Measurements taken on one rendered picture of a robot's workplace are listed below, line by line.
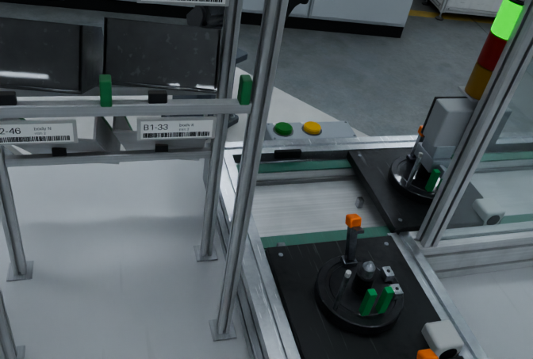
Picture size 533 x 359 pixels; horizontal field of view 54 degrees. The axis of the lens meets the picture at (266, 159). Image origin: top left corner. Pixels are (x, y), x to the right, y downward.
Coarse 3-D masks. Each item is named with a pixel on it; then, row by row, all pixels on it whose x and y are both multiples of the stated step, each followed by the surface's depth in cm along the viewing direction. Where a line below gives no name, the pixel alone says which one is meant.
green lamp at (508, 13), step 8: (504, 0) 72; (504, 8) 72; (512, 8) 71; (520, 8) 71; (504, 16) 73; (512, 16) 72; (496, 24) 74; (504, 24) 73; (512, 24) 72; (496, 32) 74; (504, 32) 73
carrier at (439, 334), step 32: (288, 256) 88; (320, 256) 89; (384, 256) 91; (288, 288) 82; (320, 288) 81; (352, 288) 81; (384, 288) 76; (416, 288) 86; (288, 320) 79; (320, 320) 79; (352, 320) 77; (384, 320) 78; (416, 320) 81; (448, 320) 80; (320, 352) 74; (352, 352) 75; (384, 352) 76; (416, 352) 77; (448, 352) 76
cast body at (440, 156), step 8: (424, 144) 104; (416, 152) 107; (424, 152) 104; (432, 152) 102; (440, 152) 101; (448, 152) 102; (424, 160) 104; (432, 160) 102; (440, 160) 102; (448, 160) 103; (432, 168) 103; (440, 168) 102; (440, 176) 102
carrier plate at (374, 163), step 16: (352, 160) 113; (368, 160) 113; (384, 160) 114; (368, 176) 109; (384, 176) 110; (368, 192) 107; (384, 192) 105; (384, 208) 101; (400, 208) 102; (416, 208) 103; (400, 224) 98; (416, 224) 99
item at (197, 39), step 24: (120, 24) 58; (144, 24) 58; (168, 24) 59; (120, 48) 59; (144, 48) 59; (168, 48) 59; (192, 48) 60; (216, 48) 60; (120, 72) 59; (144, 72) 60; (168, 72) 60; (192, 72) 60; (216, 72) 61
